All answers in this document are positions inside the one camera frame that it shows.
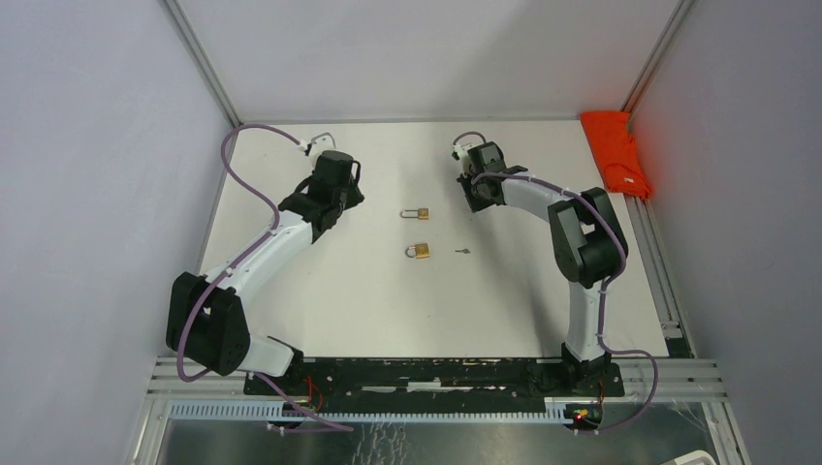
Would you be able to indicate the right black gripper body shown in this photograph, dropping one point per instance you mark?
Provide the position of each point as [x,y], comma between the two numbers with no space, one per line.
[474,193]

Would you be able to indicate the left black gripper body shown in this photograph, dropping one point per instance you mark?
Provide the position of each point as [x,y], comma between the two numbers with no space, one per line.
[349,197]

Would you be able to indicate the brass padlock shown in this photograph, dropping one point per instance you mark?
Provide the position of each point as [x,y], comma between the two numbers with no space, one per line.
[418,251]
[421,213]

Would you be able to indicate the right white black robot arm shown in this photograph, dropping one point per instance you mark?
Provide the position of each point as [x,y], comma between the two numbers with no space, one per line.
[589,248]

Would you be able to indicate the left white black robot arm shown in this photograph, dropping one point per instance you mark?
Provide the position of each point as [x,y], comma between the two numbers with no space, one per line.
[207,321]

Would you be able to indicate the orange folded cloth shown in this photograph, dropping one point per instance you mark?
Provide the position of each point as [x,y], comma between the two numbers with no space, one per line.
[615,153]

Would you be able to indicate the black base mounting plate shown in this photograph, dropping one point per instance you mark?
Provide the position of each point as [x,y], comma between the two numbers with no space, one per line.
[360,385]

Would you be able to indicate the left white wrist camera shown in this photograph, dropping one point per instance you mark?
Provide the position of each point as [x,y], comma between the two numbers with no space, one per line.
[318,144]

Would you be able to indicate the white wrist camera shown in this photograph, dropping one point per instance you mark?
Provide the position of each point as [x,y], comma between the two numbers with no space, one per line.
[318,144]
[459,151]

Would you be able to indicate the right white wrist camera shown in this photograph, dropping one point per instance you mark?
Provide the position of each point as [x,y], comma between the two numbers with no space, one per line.
[459,151]

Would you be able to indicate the white slotted cable duct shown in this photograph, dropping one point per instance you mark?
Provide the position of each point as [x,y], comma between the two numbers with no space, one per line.
[280,411]

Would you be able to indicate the aluminium frame rails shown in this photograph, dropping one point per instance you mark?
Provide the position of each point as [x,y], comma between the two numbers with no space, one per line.
[683,376]

